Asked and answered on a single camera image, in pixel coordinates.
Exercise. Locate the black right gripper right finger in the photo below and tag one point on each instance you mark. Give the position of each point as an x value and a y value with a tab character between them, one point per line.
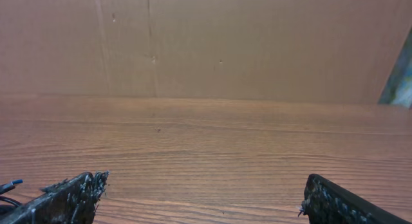
328	203

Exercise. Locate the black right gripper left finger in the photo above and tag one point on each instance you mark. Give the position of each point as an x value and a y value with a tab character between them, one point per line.
66	202

